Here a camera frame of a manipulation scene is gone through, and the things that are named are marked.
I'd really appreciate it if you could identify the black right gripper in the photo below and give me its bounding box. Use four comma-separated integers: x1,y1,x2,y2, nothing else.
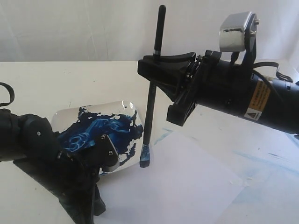
137,50,222,126

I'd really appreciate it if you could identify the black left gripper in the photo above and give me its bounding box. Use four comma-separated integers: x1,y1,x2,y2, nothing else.
58,137,110,224

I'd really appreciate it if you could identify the black paintbrush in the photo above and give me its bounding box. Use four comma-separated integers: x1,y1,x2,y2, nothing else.
139,5,166,168

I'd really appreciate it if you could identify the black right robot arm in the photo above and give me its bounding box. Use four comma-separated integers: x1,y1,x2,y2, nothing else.
137,50,299,136

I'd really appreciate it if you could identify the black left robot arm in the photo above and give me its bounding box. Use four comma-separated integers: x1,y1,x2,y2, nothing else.
0,109,106,224

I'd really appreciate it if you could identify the white square paint plate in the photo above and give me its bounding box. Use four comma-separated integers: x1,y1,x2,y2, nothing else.
51,100,144,171

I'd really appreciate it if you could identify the white paper sheet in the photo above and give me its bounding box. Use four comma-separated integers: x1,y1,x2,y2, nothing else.
95,132,244,224

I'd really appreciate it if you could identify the white backdrop curtain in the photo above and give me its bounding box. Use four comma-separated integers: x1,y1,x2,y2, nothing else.
0,0,299,62

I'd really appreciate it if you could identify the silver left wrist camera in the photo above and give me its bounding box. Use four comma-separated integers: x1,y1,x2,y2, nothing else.
101,135,120,173

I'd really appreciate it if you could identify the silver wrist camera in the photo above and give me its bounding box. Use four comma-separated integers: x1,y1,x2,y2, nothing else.
219,11,259,52
101,135,120,173

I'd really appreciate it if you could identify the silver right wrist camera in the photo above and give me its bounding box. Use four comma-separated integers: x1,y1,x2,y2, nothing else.
219,11,259,52

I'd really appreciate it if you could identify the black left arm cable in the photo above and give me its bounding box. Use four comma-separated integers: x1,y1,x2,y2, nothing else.
0,82,16,108

